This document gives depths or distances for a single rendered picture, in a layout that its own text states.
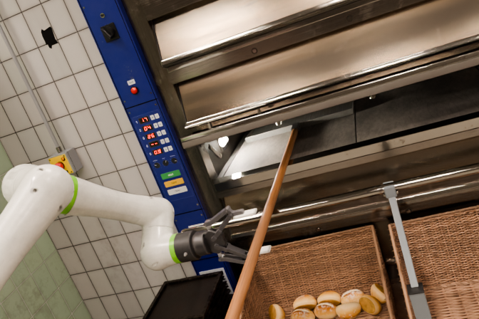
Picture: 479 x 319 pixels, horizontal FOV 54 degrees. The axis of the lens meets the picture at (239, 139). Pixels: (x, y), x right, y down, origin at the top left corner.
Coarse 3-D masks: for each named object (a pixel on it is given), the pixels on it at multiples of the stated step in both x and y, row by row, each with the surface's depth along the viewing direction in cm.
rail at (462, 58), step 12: (444, 60) 149; (456, 60) 148; (408, 72) 153; (420, 72) 152; (372, 84) 156; (324, 96) 161; (336, 96) 160; (288, 108) 165; (240, 120) 171; (252, 120) 170; (204, 132) 176; (216, 132) 175
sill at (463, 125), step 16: (416, 128) 176; (432, 128) 171; (448, 128) 170; (464, 128) 168; (352, 144) 185; (368, 144) 179; (384, 144) 177; (400, 144) 175; (304, 160) 186; (320, 160) 184; (336, 160) 183; (240, 176) 195; (256, 176) 193; (272, 176) 191
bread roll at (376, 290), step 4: (376, 284) 185; (372, 288) 183; (376, 288) 181; (380, 288) 182; (372, 292) 182; (376, 292) 180; (380, 292) 180; (376, 296) 180; (380, 296) 179; (384, 296) 178; (380, 300) 179; (384, 300) 178
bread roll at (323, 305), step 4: (320, 304) 186; (324, 304) 185; (328, 304) 184; (332, 304) 185; (316, 308) 186; (320, 308) 184; (324, 308) 183; (328, 308) 183; (332, 308) 183; (316, 312) 185; (320, 312) 184; (324, 312) 183; (328, 312) 183; (332, 312) 182; (316, 316) 186; (320, 316) 184; (324, 316) 183; (328, 316) 183; (332, 316) 183
